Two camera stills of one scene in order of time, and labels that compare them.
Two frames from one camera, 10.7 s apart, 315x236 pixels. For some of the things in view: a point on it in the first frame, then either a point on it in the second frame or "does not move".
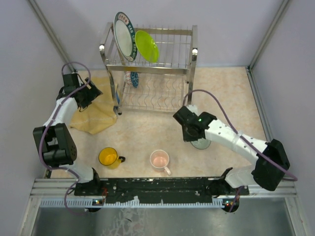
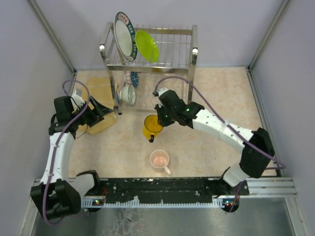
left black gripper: (93, 92) to (95, 113)
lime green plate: (147, 46) does not move
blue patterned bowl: (135, 78) does not move
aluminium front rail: (46, 187) does not move
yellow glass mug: (108, 156) to (151, 127)
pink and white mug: (159, 160) does not move
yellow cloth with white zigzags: (101, 114) does not move
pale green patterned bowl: (201, 143) to (128, 94)
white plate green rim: (125, 37) does not move
